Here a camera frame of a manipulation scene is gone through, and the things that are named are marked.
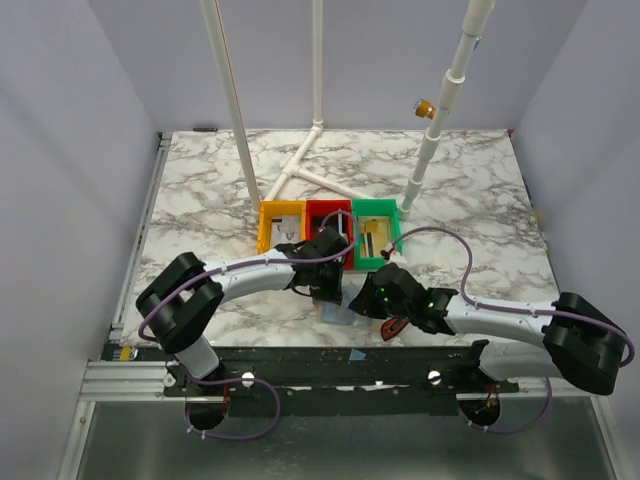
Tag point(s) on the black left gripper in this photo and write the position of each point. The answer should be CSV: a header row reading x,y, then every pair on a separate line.
x,y
334,294

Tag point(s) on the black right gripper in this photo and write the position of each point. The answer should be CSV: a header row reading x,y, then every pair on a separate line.
x,y
364,300

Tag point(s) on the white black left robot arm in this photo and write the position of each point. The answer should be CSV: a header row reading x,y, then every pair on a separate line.
x,y
179,303

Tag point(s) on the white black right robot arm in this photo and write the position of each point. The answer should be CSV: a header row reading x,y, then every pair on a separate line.
x,y
567,338

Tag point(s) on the silver VIP card front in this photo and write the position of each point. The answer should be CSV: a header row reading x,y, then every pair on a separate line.
x,y
285,229

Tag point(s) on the gold card in green bin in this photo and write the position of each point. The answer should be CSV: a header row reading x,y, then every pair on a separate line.
x,y
375,234

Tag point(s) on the red black utility knife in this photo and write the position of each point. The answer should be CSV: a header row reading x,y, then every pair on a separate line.
x,y
391,328

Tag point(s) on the green plastic bin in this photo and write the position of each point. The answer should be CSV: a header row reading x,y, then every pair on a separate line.
x,y
374,207

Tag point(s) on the red plastic bin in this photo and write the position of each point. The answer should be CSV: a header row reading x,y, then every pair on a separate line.
x,y
318,209

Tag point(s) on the yellow plastic bin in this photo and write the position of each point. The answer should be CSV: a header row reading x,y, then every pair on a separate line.
x,y
270,209

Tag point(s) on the orange knob on pipe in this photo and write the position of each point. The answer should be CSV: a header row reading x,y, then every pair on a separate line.
x,y
424,109

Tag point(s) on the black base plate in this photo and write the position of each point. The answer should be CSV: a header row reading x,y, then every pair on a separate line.
x,y
324,381

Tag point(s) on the white PVC pipe frame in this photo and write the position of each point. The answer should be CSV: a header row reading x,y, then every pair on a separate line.
x,y
473,26

